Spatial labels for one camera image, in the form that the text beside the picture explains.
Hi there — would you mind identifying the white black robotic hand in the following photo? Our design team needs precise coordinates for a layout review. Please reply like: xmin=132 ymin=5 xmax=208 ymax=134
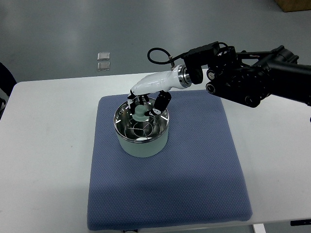
xmin=127 ymin=65 xmax=192 ymax=116

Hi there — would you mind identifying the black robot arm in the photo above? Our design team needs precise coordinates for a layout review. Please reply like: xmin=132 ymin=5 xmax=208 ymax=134
xmin=181 ymin=41 xmax=311 ymax=108

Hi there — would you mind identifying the pale green cooking pot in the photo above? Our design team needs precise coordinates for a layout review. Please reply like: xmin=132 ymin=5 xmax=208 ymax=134
xmin=117 ymin=98 xmax=168 ymax=158

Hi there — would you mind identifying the lower metal floor plate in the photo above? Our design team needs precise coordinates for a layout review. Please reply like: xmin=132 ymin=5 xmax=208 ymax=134
xmin=97 ymin=62 xmax=110 ymax=71

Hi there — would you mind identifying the metal floor plate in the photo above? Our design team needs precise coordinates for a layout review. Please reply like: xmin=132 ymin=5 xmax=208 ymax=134
xmin=97 ymin=52 xmax=110 ymax=61
xmin=97 ymin=62 xmax=110 ymax=71

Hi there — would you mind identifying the upper metal floor plate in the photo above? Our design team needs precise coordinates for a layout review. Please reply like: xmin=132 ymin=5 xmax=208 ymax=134
xmin=97 ymin=52 xmax=110 ymax=61

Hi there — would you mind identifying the blue textile mat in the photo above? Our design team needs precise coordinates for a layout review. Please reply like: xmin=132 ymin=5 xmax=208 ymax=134
xmin=87 ymin=90 xmax=252 ymax=231

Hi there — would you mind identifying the dark object left edge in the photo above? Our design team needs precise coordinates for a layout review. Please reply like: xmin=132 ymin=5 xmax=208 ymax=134
xmin=0 ymin=60 xmax=17 ymax=121

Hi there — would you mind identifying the brown cardboard box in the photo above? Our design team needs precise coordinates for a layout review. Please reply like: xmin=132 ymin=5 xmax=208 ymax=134
xmin=275 ymin=0 xmax=311 ymax=13

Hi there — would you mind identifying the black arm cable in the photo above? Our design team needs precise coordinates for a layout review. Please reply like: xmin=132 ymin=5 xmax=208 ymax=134
xmin=147 ymin=47 xmax=185 ymax=70

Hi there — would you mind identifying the black bracket under table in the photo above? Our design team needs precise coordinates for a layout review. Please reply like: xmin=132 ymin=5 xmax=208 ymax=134
xmin=290 ymin=219 xmax=311 ymax=226

